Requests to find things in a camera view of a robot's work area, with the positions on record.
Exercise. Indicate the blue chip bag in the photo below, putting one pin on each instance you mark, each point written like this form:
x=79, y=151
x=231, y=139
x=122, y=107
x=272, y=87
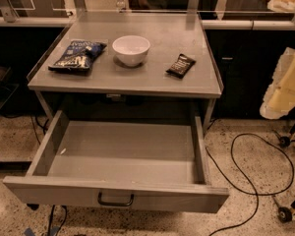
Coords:
x=78, y=56

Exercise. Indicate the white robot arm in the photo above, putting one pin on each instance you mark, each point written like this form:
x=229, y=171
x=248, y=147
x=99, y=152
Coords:
x=279, y=98

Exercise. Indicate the grey open top drawer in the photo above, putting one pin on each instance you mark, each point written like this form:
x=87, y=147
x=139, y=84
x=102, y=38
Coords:
x=163, y=163

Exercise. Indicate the black snack bag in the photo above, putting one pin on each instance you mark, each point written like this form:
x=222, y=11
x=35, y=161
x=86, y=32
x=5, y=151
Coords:
x=181, y=66

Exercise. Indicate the grey metal cabinet table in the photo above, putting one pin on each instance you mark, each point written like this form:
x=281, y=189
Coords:
x=169, y=35

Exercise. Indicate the white ceramic bowl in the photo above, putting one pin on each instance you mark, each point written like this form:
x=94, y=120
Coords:
x=131, y=50

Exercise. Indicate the clear plastic bottle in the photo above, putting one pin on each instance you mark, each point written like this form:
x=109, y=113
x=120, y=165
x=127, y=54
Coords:
x=120, y=5

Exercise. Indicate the wheeled cart base lower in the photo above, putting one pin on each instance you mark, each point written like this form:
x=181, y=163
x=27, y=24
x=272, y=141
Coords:
x=285, y=214

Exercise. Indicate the black drawer handle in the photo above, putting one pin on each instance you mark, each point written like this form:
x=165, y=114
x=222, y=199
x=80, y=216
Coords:
x=115, y=201

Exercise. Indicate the grey counter rail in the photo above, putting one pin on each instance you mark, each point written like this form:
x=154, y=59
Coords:
x=208, y=24

